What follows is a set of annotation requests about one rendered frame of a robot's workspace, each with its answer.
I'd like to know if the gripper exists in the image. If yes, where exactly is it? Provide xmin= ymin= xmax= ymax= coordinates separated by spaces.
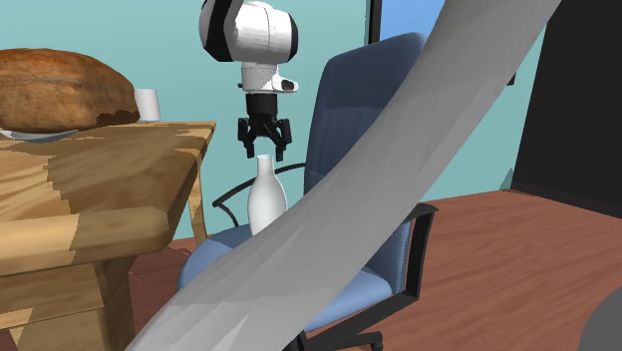
xmin=236 ymin=93 xmax=293 ymax=163

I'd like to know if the white bottle vase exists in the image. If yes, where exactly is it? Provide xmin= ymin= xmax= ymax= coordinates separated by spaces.
xmin=246 ymin=154 xmax=289 ymax=237

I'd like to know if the blue office chair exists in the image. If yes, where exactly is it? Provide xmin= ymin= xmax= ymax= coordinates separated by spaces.
xmin=176 ymin=31 xmax=439 ymax=351

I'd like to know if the white cup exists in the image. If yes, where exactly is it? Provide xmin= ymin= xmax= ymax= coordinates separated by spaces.
xmin=133 ymin=88 xmax=161 ymax=124

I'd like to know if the wooden table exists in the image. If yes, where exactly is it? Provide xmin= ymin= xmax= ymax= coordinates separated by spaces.
xmin=0 ymin=121 xmax=217 ymax=351

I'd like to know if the brown bread loaf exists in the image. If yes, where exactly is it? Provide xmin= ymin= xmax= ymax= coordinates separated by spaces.
xmin=0 ymin=47 xmax=142 ymax=135

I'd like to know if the grey plate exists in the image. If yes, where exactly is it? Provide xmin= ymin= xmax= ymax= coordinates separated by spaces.
xmin=0 ymin=127 xmax=82 ymax=144

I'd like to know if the black cabinet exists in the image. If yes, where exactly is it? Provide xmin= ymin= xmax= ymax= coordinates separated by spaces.
xmin=505 ymin=0 xmax=622 ymax=220

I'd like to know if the grey rounded object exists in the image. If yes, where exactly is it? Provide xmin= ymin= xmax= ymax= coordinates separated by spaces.
xmin=577 ymin=286 xmax=622 ymax=351

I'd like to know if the window with black frame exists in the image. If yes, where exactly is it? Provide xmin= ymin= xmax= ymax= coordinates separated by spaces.
xmin=366 ymin=0 xmax=448 ymax=46

